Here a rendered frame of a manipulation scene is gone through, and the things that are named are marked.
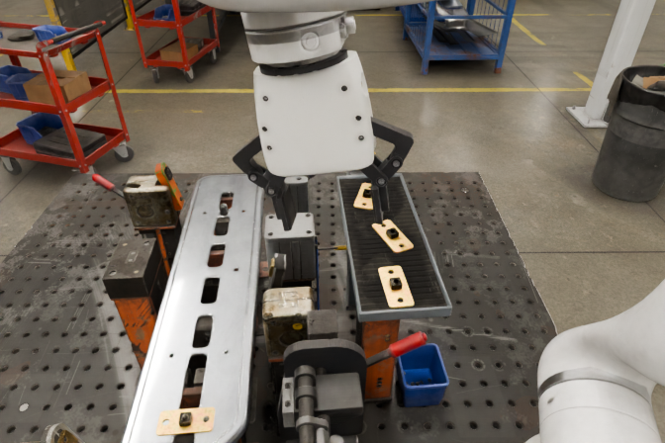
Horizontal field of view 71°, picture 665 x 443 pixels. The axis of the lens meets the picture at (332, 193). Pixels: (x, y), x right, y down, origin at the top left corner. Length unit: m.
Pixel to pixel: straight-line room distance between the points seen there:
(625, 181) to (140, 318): 2.87
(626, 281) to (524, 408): 1.65
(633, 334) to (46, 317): 1.35
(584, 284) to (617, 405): 2.06
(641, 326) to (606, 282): 2.19
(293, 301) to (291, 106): 0.49
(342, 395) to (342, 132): 0.35
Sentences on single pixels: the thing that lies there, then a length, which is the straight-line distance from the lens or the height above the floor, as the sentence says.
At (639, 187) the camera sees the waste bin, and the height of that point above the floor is 0.12.
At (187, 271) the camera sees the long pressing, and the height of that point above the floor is 1.00.
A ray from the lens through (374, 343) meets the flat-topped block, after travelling 0.98.
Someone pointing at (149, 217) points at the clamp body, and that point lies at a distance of 1.25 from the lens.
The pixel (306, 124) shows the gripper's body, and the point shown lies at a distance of 0.40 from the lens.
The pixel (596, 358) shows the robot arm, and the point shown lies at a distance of 0.63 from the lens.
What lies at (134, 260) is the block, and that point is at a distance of 1.05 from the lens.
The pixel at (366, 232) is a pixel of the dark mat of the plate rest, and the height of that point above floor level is 1.16.
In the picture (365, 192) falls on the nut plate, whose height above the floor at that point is 1.17.
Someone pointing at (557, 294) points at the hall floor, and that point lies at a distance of 2.55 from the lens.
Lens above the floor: 1.69
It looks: 35 degrees down
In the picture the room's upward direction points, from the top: straight up
